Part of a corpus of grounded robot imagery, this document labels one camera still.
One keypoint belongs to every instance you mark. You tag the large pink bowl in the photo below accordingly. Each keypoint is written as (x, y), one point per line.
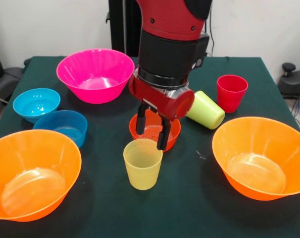
(95, 74)

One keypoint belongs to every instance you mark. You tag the large orange bowl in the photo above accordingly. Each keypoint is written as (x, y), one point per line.
(259, 158)
(36, 173)

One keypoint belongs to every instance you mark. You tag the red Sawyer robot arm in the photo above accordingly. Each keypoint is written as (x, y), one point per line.
(169, 49)

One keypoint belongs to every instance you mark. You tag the red cup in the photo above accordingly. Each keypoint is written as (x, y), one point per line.
(231, 94)

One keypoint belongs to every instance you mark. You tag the black stand base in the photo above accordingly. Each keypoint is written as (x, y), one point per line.
(292, 81)
(6, 81)

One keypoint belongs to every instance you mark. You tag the dark blue bowl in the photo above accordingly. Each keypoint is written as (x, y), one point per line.
(73, 124)

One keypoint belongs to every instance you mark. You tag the small red bowl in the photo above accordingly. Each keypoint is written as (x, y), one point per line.
(152, 131)

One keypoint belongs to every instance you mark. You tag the light blue bowl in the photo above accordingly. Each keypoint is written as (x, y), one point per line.
(36, 104)

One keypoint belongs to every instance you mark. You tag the green cup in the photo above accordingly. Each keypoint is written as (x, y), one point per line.
(207, 114)

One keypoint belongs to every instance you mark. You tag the yellow cup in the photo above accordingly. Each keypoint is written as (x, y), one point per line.
(142, 173)

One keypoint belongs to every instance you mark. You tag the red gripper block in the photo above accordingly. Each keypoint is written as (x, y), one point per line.
(164, 101)

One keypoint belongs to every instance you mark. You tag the dark green tablecloth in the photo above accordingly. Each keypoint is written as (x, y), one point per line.
(150, 218)

